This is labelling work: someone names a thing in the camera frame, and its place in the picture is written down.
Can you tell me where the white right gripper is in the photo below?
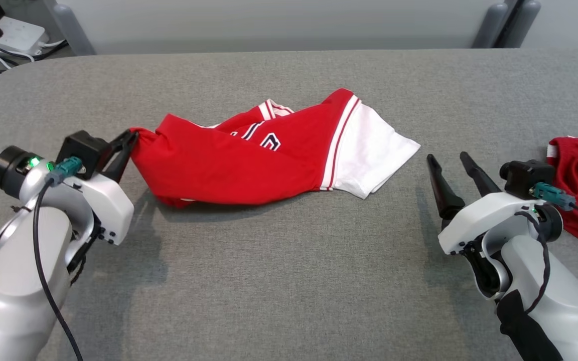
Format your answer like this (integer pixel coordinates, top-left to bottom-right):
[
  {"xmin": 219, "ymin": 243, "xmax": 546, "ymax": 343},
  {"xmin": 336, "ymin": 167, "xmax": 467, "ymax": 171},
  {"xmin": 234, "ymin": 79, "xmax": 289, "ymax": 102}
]
[{"xmin": 427, "ymin": 152, "xmax": 563, "ymax": 255}]

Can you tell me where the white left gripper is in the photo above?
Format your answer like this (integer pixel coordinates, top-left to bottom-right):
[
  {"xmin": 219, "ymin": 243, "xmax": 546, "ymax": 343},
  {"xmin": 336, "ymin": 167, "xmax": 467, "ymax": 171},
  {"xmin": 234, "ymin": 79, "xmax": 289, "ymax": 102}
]
[{"xmin": 0, "ymin": 129, "xmax": 139, "ymax": 246}]

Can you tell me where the red jersey with white sleeves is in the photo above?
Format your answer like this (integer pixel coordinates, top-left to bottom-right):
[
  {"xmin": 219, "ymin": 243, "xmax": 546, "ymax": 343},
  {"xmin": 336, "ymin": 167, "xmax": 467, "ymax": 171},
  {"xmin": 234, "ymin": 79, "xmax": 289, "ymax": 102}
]
[{"xmin": 129, "ymin": 89, "xmax": 421, "ymax": 209}]

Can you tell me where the white power strip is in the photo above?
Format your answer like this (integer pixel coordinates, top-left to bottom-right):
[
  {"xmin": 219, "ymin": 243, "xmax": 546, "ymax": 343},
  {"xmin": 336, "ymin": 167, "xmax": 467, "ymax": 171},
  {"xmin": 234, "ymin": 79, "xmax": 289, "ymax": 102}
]
[{"xmin": 0, "ymin": 13, "xmax": 49, "ymax": 56}]

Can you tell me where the grey partition panel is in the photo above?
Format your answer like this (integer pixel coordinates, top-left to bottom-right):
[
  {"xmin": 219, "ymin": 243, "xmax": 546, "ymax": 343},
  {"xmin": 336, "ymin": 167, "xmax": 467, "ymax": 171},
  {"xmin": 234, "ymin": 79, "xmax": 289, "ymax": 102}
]
[
  {"xmin": 51, "ymin": 0, "xmax": 513, "ymax": 56},
  {"xmin": 507, "ymin": 0, "xmax": 578, "ymax": 50}
]

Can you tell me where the black cable with teal connector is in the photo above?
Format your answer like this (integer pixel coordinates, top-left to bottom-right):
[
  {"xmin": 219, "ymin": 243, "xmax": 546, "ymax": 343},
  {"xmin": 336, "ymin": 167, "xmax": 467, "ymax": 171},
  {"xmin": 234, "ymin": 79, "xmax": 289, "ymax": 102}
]
[
  {"xmin": 530, "ymin": 182, "xmax": 578, "ymax": 224},
  {"xmin": 32, "ymin": 156, "xmax": 85, "ymax": 361}
]

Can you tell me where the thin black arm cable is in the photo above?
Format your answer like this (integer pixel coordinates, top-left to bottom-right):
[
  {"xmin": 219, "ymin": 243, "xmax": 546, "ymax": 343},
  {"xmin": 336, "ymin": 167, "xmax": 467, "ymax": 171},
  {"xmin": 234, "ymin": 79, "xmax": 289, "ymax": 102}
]
[{"xmin": 514, "ymin": 210, "xmax": 551, "ymax": 315}]

